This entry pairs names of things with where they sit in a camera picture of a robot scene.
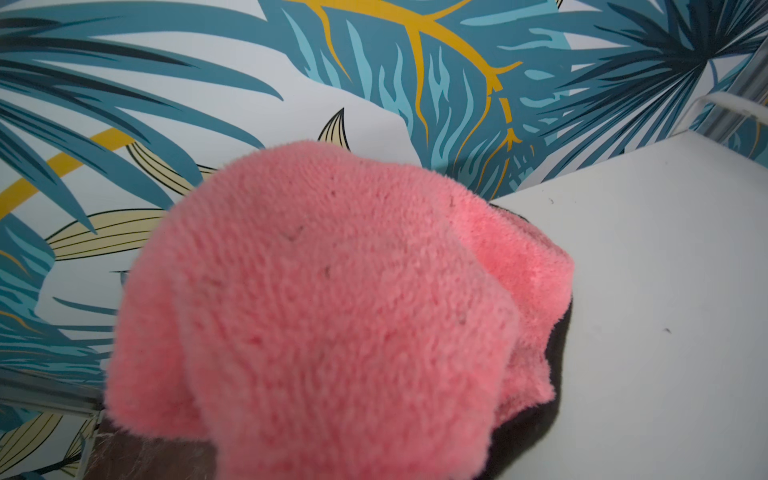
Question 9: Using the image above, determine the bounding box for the white two-tier bookshelf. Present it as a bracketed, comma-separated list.
[486, 97, 767, 479]

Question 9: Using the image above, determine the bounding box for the left aluminium frame post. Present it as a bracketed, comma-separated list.
[1, 368, 104, 417]

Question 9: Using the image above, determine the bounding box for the right aluminium frame post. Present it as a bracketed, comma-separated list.
[696, 40, 767, 142]

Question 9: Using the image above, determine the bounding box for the aluminium frame post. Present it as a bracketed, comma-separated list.
[1, 368, 104, 417]
[696, 40, 767, 142]

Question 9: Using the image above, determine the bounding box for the pink fluffy cloth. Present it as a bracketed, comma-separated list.
[105, 141, 575, 479]

